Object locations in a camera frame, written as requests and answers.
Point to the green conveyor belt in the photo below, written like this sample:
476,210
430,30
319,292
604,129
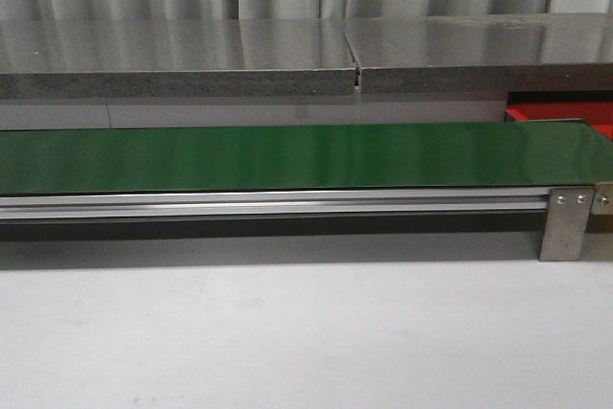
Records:
302,157

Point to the grey stone countertop left slab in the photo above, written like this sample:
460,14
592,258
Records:
174,58

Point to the grey stone countertop slab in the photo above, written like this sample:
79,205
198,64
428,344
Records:
174,58
533,52

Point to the grey stone countertop right slab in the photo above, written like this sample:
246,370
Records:
533,52

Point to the red plastic tray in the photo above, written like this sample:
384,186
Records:
597,114

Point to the aluminium conveyor frame rail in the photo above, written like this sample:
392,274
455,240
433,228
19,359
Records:
275,203

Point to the steel conveyor leg bracket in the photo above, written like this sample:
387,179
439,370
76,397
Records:
567,216

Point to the steel conveyor end bracket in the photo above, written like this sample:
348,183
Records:
602,204

